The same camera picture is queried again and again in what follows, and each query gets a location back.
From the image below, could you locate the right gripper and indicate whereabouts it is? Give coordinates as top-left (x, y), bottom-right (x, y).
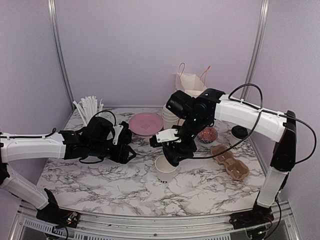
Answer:
top-left (169, 114), bottom-right (208, 163)

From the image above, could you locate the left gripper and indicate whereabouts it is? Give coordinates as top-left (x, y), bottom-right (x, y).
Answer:
top-left (88, 140), bottom-right (137, 164)

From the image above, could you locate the white paper cup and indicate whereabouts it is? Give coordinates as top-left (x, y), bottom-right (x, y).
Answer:
top-left (228, 135), bottom-right (242, 151)
top-left (154, 155), bottom-right (180, 184)

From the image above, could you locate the brown cardboard cup carrier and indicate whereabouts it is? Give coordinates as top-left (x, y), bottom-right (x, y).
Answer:
top-left (213, 150), bottom-right (250, 181)

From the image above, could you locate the black cup lid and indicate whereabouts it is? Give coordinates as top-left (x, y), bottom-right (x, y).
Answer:
top-left (231, 125), bottom-right (248, 139)

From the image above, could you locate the paper takeout bag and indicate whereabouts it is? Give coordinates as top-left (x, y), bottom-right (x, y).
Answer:
top-left (175, 62), bottom-right (210, 98)

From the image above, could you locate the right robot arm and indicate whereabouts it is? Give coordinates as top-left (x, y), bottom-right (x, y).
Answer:
top-left (155, 88), bottom-right (297, 224)

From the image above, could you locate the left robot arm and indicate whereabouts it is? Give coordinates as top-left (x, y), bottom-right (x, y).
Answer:
top-left (0, 116), bottom-right (137, 223)

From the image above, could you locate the pink plate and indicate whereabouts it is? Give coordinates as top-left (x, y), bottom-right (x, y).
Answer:
top-left (128, 112), bottom-right (163, 137)

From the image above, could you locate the stack of white paper cups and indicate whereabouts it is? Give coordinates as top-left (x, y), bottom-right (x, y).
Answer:
top-left (162, 105), bottom-right (179, 130)

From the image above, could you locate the red patterned small bowl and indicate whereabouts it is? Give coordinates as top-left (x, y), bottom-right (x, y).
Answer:
top-left (197, 126), bottom-right (218, 144)

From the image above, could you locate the black cup with straws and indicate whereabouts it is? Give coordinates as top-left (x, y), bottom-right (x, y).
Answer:
top-left (72, 95), bottom-right (104, 127)

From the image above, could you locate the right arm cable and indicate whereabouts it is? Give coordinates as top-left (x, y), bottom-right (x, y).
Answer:
top-left (179, 83), bottom-right (317, 165)

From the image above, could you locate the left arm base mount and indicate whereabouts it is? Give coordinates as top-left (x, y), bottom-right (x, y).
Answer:
top-left (36, 188), bottom-right (80, 228)

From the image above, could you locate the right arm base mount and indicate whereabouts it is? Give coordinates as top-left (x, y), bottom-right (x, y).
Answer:
top-left (229, 201), bottom-right (274, 230)

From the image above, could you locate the aluminium front rail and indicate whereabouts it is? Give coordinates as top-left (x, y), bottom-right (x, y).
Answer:
top-left (8, 201), bottom-right (301, 240)

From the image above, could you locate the right aluminium frame post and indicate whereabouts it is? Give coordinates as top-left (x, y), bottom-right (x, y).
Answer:
top-left (243, 0), bottom-right (270, 101)

